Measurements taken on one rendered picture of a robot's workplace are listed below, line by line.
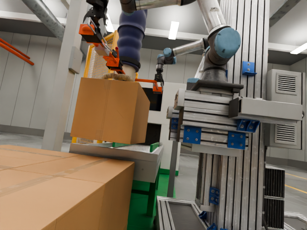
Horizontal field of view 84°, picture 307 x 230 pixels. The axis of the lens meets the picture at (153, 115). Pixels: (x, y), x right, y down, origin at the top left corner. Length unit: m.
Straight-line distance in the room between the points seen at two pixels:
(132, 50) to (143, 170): 0.95
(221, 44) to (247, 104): 0.29
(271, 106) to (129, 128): 0.74
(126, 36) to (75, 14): 1.43
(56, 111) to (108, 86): 1.37
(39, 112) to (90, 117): 11.15
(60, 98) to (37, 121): 9.85
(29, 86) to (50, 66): 1.74
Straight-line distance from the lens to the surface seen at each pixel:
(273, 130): 1.22
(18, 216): 0.49
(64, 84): 2.47
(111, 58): 1.15
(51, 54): 13.00
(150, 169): 1.35
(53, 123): 2.45
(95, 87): 1.20
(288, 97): 1.30
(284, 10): 6.55
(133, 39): 1.52
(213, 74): 0.96
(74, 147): 1.51
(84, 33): 0.95
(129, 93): 1.12
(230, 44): 0.89
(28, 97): 12.84
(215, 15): 0.98
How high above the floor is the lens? 0.74
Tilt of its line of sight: 7 degrees up
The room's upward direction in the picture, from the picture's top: 7 degrees clockwise
